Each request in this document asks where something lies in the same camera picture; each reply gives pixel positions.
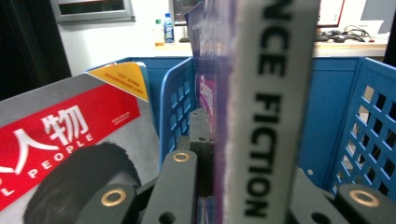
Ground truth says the grey framed monitor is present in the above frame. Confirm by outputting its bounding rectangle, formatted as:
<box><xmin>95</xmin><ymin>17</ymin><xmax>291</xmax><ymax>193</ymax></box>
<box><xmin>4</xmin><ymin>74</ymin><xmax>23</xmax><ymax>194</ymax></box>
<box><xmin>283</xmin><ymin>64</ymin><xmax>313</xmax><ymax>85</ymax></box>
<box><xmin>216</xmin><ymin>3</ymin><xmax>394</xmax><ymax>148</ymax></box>
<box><xmin>49</xmin><ymin>0</ymin><xmax>136</xmax><ymax>23</ymax></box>

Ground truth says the blue plastic file rack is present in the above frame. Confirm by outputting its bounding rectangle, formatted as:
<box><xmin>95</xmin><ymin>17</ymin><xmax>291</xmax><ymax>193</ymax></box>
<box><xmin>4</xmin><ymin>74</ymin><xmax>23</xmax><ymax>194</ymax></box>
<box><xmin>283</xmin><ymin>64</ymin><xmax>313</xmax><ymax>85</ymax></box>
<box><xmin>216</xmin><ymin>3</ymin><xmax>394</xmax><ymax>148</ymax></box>
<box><xmin>87</xmin><ymin>55</ymin><xmax>396</xmax><ymax>206</ymax></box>

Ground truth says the white cabinet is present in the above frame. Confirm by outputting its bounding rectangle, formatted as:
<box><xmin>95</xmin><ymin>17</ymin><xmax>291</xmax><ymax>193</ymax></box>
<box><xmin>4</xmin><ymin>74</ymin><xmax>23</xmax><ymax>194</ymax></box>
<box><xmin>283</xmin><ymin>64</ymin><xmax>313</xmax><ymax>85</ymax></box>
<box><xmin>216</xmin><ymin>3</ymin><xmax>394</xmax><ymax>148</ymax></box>
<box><xmin>57</xmin><ymin>15</ymin><xmax>194</xmax><ymax>77</ymax></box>

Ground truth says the black monitor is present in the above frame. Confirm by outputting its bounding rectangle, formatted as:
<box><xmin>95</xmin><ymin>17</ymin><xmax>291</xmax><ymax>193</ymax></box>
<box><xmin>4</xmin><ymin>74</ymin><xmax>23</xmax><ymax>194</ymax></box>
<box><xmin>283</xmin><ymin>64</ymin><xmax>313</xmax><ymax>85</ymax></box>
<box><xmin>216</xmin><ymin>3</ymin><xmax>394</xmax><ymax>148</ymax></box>
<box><xmin>172</xmin><ymin>0</ymin><xmax>204</xmax><ymax>26</ymax></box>

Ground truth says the red and grey magazine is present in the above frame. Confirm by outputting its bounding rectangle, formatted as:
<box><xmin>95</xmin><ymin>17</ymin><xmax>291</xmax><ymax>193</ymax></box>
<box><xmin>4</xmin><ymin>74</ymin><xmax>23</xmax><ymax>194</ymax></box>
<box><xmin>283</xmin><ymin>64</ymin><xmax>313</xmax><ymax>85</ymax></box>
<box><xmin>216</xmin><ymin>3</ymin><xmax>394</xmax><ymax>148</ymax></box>
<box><xmin>0</xmin><ymin>61</ymin><xmax>162</xmax><ymax>224</ymax></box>

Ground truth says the light wooden desk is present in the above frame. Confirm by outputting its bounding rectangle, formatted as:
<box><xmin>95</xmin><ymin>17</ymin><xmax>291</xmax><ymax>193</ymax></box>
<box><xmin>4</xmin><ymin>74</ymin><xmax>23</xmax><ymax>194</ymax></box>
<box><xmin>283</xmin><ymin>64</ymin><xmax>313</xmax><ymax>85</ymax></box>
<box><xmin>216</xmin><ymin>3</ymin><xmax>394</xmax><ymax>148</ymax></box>
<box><xmin>153</xmin><ymin>40</ymin><xmax>389</xmax><ymax>59</ymax></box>

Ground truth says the black curtain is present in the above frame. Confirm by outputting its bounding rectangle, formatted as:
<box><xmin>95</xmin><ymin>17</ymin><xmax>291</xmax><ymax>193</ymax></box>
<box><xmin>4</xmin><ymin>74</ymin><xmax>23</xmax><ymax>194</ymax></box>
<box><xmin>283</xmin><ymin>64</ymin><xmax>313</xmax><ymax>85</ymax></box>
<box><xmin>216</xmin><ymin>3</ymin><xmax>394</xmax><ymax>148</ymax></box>
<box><xmin>383</xmin><ymin>29</ymin><xmax>396</xmax><ymax>67</ymax></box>
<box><xmin>0</xmin><ymin>0</ymin><xmax>73</xmax><ymax>102</ymax></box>

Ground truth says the white red-edged board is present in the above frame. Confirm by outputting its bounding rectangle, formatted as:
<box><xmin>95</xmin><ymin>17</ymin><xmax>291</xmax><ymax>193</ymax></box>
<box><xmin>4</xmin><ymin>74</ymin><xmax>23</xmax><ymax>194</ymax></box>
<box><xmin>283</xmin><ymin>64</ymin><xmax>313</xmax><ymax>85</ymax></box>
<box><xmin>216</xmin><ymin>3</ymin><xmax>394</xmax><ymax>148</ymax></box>
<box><xmin>317</xmin><ymin>0</ymin><xmax>346</xmax><ymax>28</ymax></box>

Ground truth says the green cap drink bottle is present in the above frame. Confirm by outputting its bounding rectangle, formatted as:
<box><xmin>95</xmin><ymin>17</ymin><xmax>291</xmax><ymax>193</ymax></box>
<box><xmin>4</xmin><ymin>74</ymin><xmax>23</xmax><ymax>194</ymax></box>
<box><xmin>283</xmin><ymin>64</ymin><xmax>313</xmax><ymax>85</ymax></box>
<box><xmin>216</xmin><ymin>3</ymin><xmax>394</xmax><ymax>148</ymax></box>
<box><xmin>152</xmin><ymin>19</ymin><xmax>165</xmax><ymax>48</ymax></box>

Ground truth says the purple magazine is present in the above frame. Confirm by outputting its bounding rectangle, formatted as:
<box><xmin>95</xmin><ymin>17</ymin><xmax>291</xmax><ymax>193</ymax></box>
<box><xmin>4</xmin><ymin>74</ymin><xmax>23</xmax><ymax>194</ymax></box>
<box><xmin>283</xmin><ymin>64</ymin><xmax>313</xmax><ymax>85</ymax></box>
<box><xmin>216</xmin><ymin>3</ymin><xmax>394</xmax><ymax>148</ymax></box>
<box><xmin>185</xmin><ymin>0</ymin><xmax>321</xmax><ymax>224</ymax></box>

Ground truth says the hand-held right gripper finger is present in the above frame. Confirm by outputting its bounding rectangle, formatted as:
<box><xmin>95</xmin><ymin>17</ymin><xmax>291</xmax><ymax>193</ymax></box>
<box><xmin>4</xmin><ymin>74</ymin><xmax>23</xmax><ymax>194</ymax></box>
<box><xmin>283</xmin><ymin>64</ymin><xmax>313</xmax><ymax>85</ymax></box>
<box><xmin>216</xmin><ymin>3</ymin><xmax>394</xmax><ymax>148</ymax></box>
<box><xmin>188</xmin><ymin>106</ymin><xmax>216</xmax><ymax>199</ymax></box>

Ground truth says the blue label water bottle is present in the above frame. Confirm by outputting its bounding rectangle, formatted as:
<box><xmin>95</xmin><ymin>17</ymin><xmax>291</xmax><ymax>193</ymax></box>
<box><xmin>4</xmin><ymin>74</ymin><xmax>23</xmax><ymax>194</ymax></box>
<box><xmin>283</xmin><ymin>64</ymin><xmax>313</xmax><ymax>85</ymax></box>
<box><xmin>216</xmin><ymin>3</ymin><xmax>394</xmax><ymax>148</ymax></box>
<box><xmin>163</xmin><ymin>12</ymin><xmax>176</xmax><ymax>44</ymax></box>

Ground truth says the bundle of black cables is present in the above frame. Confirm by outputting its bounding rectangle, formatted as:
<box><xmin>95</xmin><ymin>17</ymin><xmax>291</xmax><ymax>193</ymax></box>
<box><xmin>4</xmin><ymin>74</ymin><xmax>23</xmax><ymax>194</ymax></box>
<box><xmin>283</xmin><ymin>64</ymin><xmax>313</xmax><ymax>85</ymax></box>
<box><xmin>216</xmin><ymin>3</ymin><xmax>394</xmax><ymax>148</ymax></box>
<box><xmin>316</xmin><ymin>24</ymin><xmax>375</xmax><ymax>44</ymax></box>

